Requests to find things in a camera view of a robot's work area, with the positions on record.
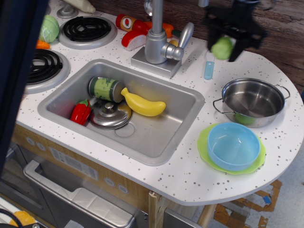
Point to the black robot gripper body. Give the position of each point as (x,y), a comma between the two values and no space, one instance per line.
(238,21)

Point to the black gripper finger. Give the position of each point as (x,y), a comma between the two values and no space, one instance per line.
(238,48)
(216,31)

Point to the green toy broccoli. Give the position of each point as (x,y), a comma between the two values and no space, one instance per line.
(223,48)

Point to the stainless steel pan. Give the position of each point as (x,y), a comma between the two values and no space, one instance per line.
(251,102)

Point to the small yellow toy piece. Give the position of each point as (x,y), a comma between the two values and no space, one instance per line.
(174,42)

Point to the orange toy carrot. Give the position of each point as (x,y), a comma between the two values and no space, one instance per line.
(42,45)
(167,27)

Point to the silver toy faucet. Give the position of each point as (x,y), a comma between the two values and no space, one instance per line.
(158,56)

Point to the red white toy slice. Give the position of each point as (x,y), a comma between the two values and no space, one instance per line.
(134,39)

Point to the red tomato toy can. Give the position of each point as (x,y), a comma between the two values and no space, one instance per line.
(125,22)

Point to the blue plastic bowl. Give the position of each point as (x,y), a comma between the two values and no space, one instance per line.
(233,146)

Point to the yellow toy banana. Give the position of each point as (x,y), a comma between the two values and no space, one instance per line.
(141,105)

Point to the green plastic plate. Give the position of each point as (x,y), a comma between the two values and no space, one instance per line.
(202,147)

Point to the silver sink basin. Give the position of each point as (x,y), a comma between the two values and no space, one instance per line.
(150,140)

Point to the green toy can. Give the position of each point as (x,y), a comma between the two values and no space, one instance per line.
(106,89)

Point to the back right black burner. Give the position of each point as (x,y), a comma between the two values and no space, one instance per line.
(87,32)

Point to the black burner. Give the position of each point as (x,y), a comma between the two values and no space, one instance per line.
(48,69)
(87,32)

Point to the white toy bottle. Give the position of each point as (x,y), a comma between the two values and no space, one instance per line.
(83,5)

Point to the steel pot lid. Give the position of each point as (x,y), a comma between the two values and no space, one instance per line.
(110,115)

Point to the red toy pepper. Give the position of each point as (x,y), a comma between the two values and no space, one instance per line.
(81,112)

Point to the green toy cabbage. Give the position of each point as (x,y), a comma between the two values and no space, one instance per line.
(49,29)

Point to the front left black burner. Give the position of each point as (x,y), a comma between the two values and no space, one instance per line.
(48,69)

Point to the toy knife blue handle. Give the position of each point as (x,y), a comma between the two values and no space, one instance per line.
(209,65)

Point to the silver oven door handle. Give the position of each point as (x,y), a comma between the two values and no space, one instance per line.
(79,207)

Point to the yellow object with black cable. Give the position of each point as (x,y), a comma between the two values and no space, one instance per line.
(20,219)

